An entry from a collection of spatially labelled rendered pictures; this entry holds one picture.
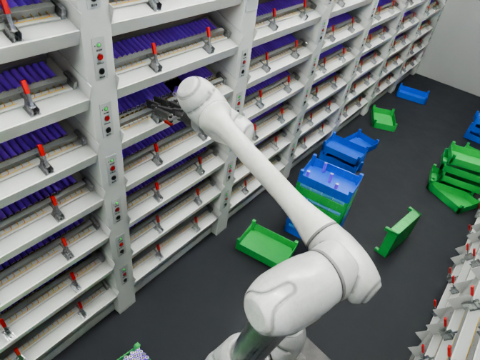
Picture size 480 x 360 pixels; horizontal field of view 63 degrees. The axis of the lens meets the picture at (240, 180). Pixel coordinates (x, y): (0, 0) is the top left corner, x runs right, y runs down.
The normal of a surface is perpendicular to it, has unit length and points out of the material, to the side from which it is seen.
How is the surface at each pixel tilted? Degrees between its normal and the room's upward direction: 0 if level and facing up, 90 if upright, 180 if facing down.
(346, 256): 12
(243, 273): 0
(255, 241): 0
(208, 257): 0
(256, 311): 86
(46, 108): 20
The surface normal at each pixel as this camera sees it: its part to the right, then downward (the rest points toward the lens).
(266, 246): 0.12, -0.76
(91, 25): 0.78, 0.47
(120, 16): 0.38, -0.55
